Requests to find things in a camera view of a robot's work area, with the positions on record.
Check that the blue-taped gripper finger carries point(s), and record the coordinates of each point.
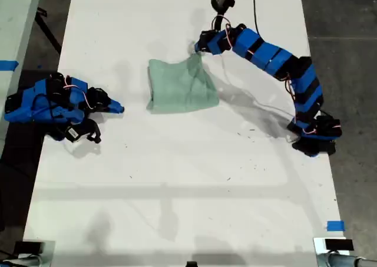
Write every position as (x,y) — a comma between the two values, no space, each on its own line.
(117,104)
(201,50)
(114,110)
(198,44)

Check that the pale green t-shirt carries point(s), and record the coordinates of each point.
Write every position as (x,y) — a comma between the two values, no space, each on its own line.
(176,87)

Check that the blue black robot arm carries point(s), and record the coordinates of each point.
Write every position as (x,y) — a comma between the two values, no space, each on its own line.
(271,56)
(44,102)

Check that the black stand leg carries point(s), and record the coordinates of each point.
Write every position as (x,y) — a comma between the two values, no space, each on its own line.
(47,31)

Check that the blue tape strip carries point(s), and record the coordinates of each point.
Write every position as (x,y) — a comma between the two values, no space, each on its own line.
(7,65)
(335,225)

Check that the white side table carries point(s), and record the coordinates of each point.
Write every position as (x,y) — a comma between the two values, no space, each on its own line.
(14,19)

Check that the silver metal plate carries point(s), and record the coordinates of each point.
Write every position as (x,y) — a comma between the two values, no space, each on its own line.
(319,245)
(50,249)

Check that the small black box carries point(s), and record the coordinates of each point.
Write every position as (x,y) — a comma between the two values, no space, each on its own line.
(28,247)
(338,244)

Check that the small black clip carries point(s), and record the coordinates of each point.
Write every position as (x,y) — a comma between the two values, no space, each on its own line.
(191,264)

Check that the grey metal stand foot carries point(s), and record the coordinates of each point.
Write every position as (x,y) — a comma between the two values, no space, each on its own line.
(26,262)
(338,261)

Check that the black camera box white label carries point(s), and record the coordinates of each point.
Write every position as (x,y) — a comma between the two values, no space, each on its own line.
(72,133)

